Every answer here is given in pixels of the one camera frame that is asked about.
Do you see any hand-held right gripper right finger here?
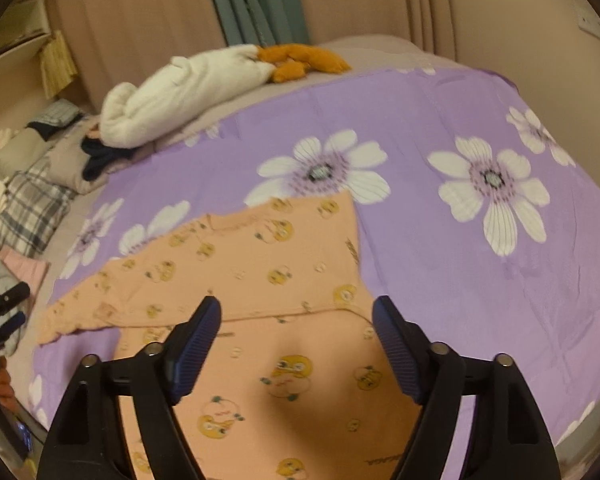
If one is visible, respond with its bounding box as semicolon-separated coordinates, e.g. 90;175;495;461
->
372;296;561;480

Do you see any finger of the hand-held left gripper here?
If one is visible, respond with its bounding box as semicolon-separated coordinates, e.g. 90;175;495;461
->
0;281;32;321
0;310;28;356

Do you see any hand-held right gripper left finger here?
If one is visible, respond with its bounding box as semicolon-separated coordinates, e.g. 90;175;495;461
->
36;296;223;480

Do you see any orange printed baby garment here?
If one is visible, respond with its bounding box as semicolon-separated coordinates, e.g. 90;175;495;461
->
37;190;423;480

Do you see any pink cloth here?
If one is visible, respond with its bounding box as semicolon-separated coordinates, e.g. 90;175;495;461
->
0;249;50;297

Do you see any plaid cloth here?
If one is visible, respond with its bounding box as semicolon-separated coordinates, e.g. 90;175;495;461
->
0;157;78;257

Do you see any purple floral bedsheet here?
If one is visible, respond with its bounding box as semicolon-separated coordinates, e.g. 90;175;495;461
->
29;65;600;480

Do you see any dark blue cloth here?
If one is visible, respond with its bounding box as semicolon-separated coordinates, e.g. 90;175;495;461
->
80;135;131;182

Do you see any yellow fringed cloth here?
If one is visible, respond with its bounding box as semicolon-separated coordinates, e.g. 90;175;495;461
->
39;30;78;98

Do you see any white plush blanket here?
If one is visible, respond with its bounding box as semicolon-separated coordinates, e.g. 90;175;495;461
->
100;44;273;150

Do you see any orange plush toy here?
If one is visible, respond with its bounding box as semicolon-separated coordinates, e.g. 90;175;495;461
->
257;44;353;84

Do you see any teal curtain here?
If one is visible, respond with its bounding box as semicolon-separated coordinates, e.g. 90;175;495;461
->
202;0;312;48

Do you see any white wall socket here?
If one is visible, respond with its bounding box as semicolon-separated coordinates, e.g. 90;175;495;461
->
577;10;600;38

